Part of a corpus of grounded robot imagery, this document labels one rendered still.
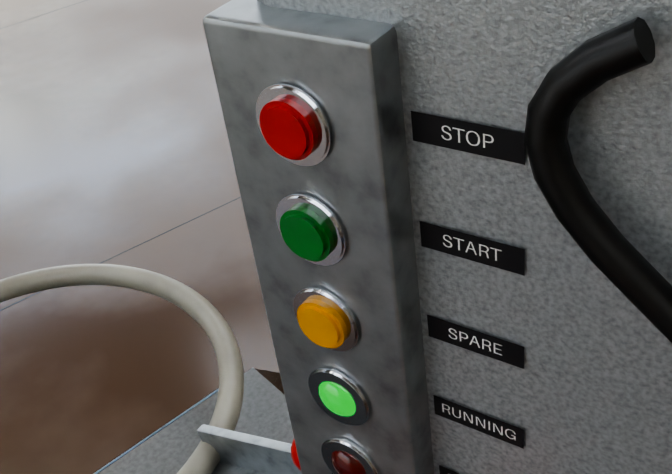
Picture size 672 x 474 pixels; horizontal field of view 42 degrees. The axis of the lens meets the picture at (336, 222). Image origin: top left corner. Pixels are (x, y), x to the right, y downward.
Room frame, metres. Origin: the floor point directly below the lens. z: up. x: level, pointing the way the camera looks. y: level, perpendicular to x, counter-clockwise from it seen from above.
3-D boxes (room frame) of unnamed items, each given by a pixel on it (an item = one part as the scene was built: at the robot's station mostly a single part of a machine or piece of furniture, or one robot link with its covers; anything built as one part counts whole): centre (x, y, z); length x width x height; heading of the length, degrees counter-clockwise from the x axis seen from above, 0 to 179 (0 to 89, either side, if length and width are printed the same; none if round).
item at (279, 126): (0.30, 0.01, 1.47); 0.03 x 0.01 x 0.03; 52
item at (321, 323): (0.30, 0.01, 1.37); 0.03 x 0.01 x 0.03; 52
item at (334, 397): (0.30, 0.01, 1.32); 0.02 x 0.01 x 0.02; 52
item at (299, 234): (0.30, 0.01, 1.42); 0.03 x 0.01 x 0.03; 52
